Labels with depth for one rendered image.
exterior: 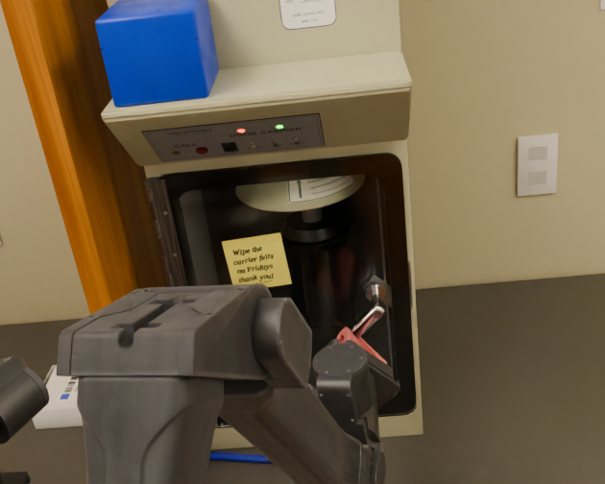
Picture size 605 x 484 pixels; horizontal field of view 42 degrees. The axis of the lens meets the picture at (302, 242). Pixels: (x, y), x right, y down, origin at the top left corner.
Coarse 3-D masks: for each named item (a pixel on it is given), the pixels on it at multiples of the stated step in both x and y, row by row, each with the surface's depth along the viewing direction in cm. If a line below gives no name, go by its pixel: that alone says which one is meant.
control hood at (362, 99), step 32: (288, 64) 89; (320, 64) 87; (352, 64) 86; (384, 64) 84; (224, 96) 81; (256, 96) 80; (288, 96) 80; (320, 96) 80; (352, 96) 80; (384, 96) 81; (128, 128) 84; (160, 128) 84; (352, 128) 87; (384, 128) 88; (160, 160) 92; (192, 160) 93
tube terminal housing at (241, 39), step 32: (224, 0) 87; (256, 0) 87; (352, 0) 87; (384, 0) 87; (224, 32) 89; (256, 32) 88; (288, 32) 88; (320, 32) 88; (352, 32) 88; (384, 32) 88; (224, 64) 90; (256, 64) 90; (224, 160) 96; (256, 160) 96; (288, 160) 96; (416, 320) 106; (416, 352) 109; (416, 384) 111; (416, 416) 114; (224, 448) 118
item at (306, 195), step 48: (192, 192) 97; (240, 192) 97; (288, 192) 96; (336, 192) 96; (384, 192) 96; (192, 240) 100; (288, 240) 100; (336, 240) 99; (384, 240) 99; (288, 288) 103; (336, 288) 103; (384, 288) 103; (336, 336) 106; (384, 336) 106
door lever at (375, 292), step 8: (368, 288) 102; (376, 288) 102; (368, 296) 103; (376, 296) 101; (384, 296) 103; (376, 304) 99; (368, 312) 99; (376, 312) 98; (360, 320) 100; (368, 320) 99; (376, 320) 99; (352, 328) 100; (360, 328) 100; (368, 328) 100; (360, 336) 100
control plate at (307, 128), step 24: (264, 120) 84; (288, 120) 84; (312, 120) 85; (168, 144) 88; (192, 144) 88; (216, 144) 89; (240, 144) 89; (264, 144) 90; (288, 144) 90; (312, 144) 91
